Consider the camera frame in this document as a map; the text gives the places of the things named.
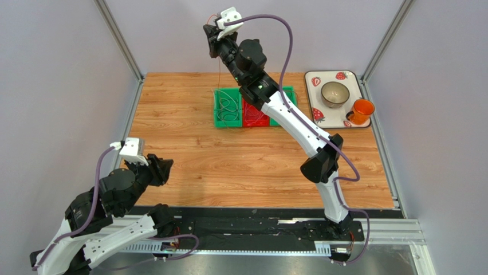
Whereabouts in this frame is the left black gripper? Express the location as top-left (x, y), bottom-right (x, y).
top-left (120, 152), bottom-right (175, 215)

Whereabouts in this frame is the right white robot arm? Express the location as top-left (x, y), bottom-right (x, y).
top-left (203, 24), bottom-right (352, 232)

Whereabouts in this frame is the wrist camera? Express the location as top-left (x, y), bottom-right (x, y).
top-left (217, 7), bottom-right (243, 41)
top-left (109, 137), bottom-right (148, 166)

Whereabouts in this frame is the green bin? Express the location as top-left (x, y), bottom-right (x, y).
top-left (269, 86), bottom-right (297, 127)
top-left (214, 88), bottom-right (242, 128)

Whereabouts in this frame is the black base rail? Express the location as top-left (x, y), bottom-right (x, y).
top-left (133, 206), bottom-right (376, 257)

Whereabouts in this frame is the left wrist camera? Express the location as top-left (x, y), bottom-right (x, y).
top-left (109, 137), bottom-right (148, 166)

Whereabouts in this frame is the orange cup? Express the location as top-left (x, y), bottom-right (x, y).
top-left (346, 99), bottom-right (375, 125)

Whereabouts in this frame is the grey bowl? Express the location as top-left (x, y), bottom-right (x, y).
top-left (321, 81), bottom-right (350, 108)

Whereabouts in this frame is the orange cable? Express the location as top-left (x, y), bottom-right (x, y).
top-left (207, 14), bottom-right (233, 123)

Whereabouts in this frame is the red bin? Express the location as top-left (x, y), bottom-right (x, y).
top-left (242, 98), bottom-right (270, 128)

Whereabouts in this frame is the right green bin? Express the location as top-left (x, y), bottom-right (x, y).
top-left (269, 86), bottom-right (297, 127)

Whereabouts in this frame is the left green bin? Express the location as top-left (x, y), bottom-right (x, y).
top-left (214, 88), bottom-right (242, 128)

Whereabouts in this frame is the pink cable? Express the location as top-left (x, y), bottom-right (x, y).
top-left (243, 101), bottom-right (269, 122)

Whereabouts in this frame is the strawberry pattern tray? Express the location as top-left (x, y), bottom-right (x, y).
top-left (304, 70), bottom-right (371, 129)

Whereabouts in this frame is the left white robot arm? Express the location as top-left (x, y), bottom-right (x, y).
top-left (30, 154), bottom-right (176, 274)

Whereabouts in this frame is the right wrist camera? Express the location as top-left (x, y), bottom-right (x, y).
top-left (217, 7), bottom-right (243, 41)

